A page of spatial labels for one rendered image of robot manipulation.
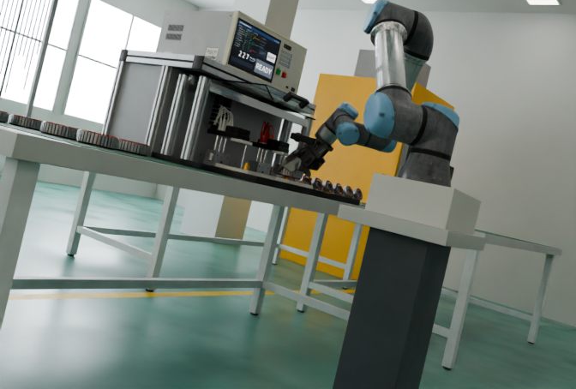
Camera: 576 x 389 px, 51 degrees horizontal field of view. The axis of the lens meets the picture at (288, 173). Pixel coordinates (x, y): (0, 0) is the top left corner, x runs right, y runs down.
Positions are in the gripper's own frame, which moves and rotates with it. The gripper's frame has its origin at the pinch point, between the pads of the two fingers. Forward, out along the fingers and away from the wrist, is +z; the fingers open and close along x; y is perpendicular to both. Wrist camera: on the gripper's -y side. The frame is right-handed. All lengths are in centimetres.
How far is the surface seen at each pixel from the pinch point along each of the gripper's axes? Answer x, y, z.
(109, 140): -81, 2, 3
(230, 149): -7.1, -22.5, 10.6
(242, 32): -28, -35, -30
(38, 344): -52, 3, 96
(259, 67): -15.2, -30.4, -22.6
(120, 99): -45, -47, 18
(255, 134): 5.5, -27.3, 3.6
